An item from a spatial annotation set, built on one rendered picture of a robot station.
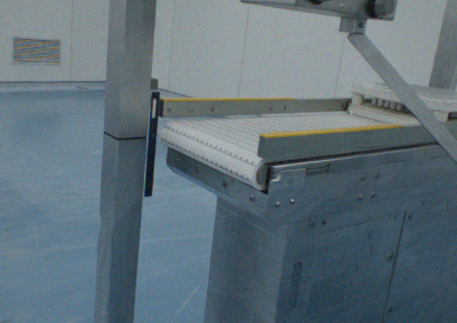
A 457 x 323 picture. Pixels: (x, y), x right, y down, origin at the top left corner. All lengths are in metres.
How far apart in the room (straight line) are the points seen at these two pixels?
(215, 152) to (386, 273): 0.57
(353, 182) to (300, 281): 0.21
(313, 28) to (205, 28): 1.46
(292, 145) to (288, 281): 0.29
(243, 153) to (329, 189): 0.17
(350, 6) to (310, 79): 4.16
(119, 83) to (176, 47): 5.30
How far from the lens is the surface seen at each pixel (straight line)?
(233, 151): 0.75
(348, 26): 0.80
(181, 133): 0.86
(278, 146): 0.71
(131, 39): 0.87
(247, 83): 5.35
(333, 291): 1.06
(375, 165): 0.91
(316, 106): 1.17
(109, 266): 0.98
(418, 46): 4.39
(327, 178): 0.82
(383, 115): 1.19
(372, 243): 1.10
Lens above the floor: 1.00
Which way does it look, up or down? 14 degrees down
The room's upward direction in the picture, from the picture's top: 7 degrees clockwise
